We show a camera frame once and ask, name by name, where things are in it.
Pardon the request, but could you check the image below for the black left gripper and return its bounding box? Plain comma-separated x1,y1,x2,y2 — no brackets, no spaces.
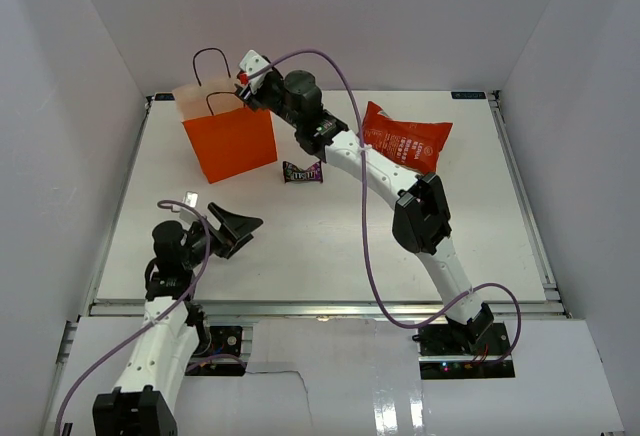
181,203,262,269

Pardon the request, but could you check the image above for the dark purple M&M's packet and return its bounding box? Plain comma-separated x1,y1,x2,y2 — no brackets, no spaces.
282,161,324,183

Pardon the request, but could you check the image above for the large red chips bag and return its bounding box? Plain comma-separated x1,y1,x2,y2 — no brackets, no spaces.
362,101,453,174

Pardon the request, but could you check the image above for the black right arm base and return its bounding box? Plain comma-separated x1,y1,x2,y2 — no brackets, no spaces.
412,323,510,361

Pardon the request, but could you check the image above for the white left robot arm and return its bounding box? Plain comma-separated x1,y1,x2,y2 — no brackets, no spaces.
92,203,263,435

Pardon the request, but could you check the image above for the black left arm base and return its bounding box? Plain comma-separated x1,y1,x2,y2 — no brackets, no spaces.
192,326,244,359

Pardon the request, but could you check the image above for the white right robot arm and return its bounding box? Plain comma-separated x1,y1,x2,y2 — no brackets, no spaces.
242,64,494,355

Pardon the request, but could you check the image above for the orange paper bag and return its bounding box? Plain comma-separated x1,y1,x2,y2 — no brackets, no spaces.
172,47,278,183

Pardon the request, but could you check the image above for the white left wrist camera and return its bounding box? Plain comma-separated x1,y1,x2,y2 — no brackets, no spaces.
178,191,199,225

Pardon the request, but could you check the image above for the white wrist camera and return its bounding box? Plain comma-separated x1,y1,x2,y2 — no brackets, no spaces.
238,50,271,94
178,191,199,225

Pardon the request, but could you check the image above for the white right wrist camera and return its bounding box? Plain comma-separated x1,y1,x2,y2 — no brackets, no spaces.
238,50,271,94

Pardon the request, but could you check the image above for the front aluminium rail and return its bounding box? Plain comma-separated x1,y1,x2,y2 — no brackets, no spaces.
88,300,566,320

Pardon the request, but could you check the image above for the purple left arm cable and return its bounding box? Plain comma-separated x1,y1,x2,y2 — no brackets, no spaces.
54,199,246,436

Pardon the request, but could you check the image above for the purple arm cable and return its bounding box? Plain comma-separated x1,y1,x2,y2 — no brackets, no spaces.
244,48,524,360
54,199,246,436

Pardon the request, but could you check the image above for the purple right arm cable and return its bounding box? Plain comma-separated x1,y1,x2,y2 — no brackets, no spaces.
244,48,524,360

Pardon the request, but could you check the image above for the aluminium table edge rail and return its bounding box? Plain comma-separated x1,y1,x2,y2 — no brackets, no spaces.
487,90,562,303

